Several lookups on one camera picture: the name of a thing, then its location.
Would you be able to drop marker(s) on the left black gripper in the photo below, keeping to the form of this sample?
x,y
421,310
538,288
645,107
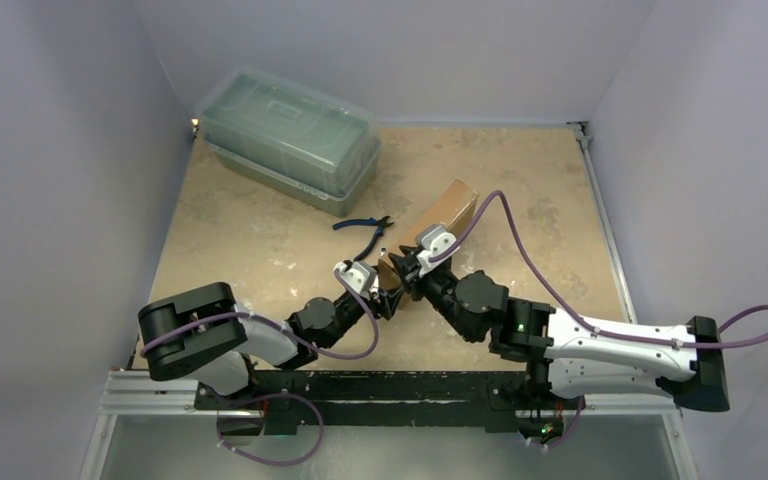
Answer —
x,y
384,303

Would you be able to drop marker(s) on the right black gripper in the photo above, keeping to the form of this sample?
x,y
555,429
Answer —
x,y
414,269

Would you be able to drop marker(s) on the brown cardboard express box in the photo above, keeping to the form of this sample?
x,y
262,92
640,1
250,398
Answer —
x,y
454,209

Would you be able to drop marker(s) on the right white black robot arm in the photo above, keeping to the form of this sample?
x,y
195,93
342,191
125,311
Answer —
x,y
567,358

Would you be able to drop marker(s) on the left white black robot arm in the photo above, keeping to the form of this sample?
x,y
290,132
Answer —
x,y
203,334

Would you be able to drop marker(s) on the clear plastic storage bin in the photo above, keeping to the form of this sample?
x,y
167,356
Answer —
x,y
297,140

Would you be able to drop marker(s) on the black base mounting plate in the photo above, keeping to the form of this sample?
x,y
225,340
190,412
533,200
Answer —
x,y
495,401

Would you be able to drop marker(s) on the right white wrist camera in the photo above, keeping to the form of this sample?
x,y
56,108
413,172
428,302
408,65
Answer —
x,y
438,239

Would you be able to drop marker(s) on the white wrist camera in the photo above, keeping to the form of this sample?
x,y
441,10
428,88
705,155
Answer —
x,y
358,276
438,239

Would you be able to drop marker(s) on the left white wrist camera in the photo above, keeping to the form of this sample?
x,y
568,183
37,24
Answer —
x,y
358,276

